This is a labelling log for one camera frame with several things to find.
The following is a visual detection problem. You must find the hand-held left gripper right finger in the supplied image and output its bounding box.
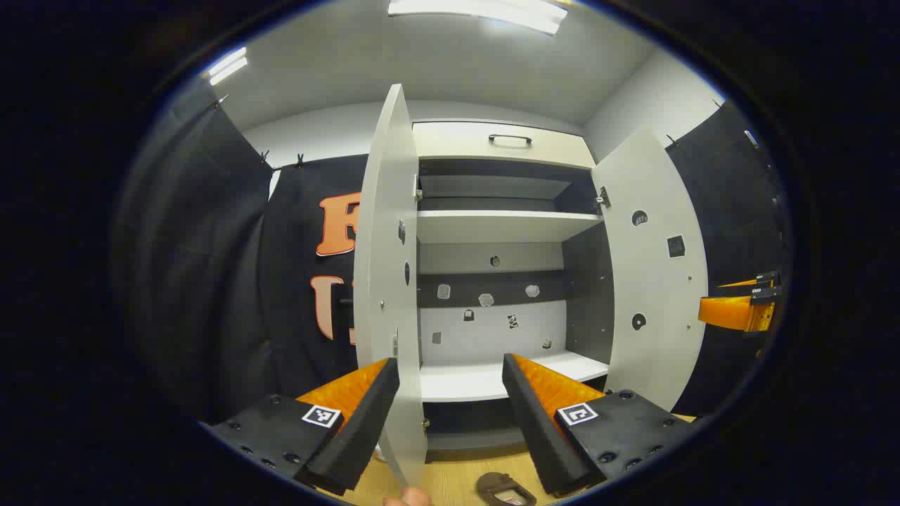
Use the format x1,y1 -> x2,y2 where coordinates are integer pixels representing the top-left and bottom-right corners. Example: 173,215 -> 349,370
501,353 -> 698,498

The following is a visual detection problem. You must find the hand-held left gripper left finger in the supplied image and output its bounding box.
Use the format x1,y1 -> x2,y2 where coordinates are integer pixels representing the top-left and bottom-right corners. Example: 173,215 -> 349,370
200,357 -> 401,497

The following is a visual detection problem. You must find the white shoe cabinet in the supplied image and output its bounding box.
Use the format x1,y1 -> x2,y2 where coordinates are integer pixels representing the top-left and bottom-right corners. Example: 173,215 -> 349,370
411,121 -> 616,452

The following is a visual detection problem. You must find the brown fluffy shoe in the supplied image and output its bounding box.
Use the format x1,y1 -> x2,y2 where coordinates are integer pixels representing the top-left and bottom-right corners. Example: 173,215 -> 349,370
476,472 -> 537,506

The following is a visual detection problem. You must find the white cabinet drawer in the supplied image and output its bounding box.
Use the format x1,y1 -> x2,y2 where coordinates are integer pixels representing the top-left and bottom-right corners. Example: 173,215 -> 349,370
413,121 -> 597,170

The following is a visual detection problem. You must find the long ceiling light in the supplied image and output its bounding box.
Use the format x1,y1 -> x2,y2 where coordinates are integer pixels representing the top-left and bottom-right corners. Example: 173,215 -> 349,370
207,46 -> 249,86
387,0 -> 569,36

